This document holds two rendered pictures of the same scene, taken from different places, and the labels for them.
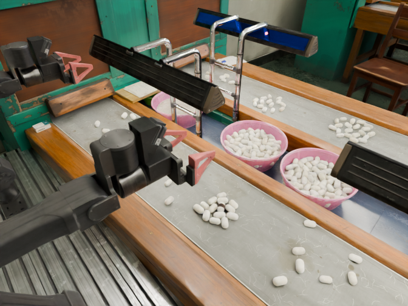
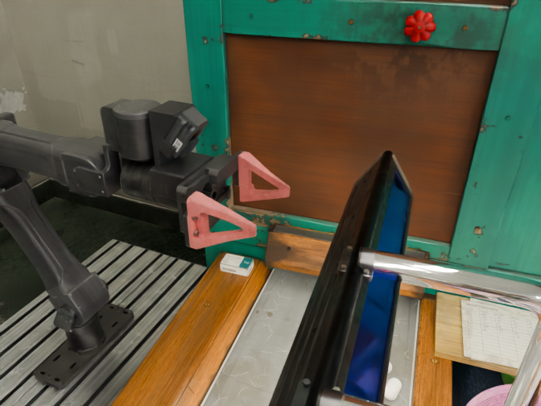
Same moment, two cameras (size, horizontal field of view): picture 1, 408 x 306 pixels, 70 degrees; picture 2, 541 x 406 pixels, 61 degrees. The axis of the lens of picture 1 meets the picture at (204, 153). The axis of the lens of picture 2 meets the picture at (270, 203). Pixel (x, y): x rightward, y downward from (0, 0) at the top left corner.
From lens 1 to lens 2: 0.78 m
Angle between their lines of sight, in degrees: 53
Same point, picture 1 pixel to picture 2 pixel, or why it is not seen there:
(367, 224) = not seen: outside the picture
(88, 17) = (455, 105)
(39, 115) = (254, 243)
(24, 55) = (126, 134)
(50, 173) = not seen: hidden behind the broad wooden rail
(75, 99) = (321, 258)
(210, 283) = not seen: outside the picture
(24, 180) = (136, 331)
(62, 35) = (368, 122)
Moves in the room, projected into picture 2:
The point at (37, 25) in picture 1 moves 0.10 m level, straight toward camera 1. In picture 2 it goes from (321, 85) to (286, 101)
